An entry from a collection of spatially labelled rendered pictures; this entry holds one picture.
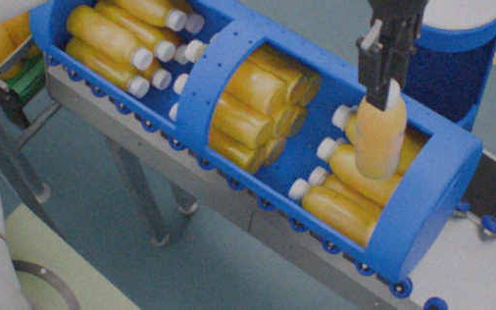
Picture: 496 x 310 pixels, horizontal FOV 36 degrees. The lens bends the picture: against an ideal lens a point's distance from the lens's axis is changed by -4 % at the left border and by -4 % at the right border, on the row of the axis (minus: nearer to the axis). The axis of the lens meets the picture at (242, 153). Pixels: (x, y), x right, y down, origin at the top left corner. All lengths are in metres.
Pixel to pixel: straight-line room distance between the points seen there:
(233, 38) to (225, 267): 1.24
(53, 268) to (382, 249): 0.56
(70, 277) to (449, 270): 0.69
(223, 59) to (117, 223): 1.35
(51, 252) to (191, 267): 1.14
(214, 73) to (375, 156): 0.35
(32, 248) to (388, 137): 0.67
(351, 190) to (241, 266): 1.10
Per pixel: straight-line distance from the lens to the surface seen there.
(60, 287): 1.36
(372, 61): 0.89
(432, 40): 1.66
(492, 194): 2.45
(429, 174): 1.21
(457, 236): 1.51
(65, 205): 2.68
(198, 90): 1.33
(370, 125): 1.06
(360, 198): 1.40
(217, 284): 2.45
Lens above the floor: 2.28
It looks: 60 degrees down
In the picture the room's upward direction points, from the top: 10 degrees counter-clockwise
